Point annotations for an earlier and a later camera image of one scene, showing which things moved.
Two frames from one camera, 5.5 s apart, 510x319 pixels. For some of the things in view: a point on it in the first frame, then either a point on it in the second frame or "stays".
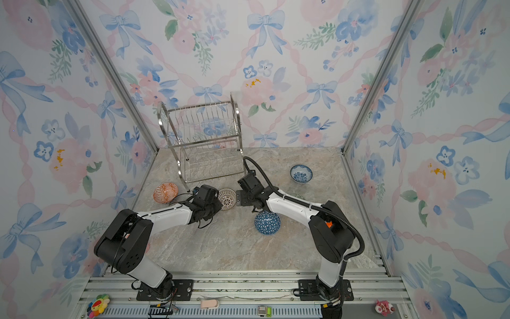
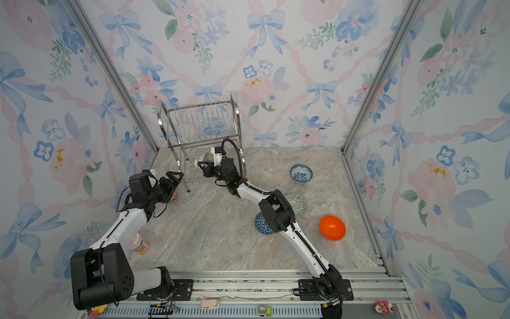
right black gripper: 242,199 to 208,172
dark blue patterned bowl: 267,222 stays
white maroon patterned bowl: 227,198 to 203,157
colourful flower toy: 97,305 stays
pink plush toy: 384,308 stays
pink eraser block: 213,304 stays
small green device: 264,310 stays
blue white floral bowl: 301,173 stays
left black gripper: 218,207 to 170,187
